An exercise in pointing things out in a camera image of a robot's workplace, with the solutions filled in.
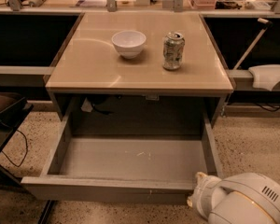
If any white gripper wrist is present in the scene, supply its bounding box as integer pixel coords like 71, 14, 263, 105
187, 172, 227, 219

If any grey top drawer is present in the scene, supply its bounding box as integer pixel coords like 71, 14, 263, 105
20, 97, 225, 205

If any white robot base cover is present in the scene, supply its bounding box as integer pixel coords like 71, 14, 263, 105
248, 64, 280, 91

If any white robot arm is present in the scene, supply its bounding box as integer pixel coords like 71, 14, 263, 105
187, 172, 280, 224

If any grey drawer cabinet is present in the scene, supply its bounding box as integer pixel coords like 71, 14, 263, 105
44, 10, 235, 129

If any crumpled silver soda can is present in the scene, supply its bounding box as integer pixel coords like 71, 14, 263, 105
162, 32, 185, 70

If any white stick with tip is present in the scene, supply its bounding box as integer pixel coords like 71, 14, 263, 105
233, 18, 273, 70

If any white bowl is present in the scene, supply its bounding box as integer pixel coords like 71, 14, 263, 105
111, 30, 147, 59

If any black cable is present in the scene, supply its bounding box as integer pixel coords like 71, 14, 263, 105
1, 128, 30, 168

